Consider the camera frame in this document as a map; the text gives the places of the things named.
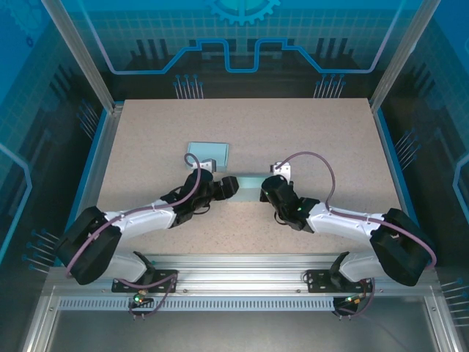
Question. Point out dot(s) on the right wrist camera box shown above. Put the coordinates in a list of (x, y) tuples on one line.
[(285, 172)]

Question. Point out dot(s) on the small board with green light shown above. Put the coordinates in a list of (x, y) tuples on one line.
[(351, 300), (138, 298)]

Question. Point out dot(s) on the aluminium mounting beam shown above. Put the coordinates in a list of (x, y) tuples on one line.
[(238, 271)]

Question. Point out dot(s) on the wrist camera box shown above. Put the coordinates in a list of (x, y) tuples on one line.
[(285, 172), (209, 164)]

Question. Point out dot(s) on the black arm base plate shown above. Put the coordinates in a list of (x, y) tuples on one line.
[(318, 282), (166, 287)]

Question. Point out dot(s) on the blue edged side rail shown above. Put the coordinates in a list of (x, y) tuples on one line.
[(395, 165), (98, 165)]

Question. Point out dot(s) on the aluminium frame post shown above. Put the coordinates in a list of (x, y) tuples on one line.
[(88, 62), (398, 62)]

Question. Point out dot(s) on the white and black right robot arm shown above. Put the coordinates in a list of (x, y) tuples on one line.
[(337, 221)]

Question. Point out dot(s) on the teal paper box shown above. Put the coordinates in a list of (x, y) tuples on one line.
[(205, 148), (251, 187)]

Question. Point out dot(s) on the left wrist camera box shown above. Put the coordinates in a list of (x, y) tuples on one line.
[(209, 164)]

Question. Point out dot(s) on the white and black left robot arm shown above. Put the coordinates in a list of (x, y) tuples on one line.
[(146, 221)]

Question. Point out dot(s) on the aluminium lower frame rail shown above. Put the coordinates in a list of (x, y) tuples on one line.
[(441, 326), (36, 330)]

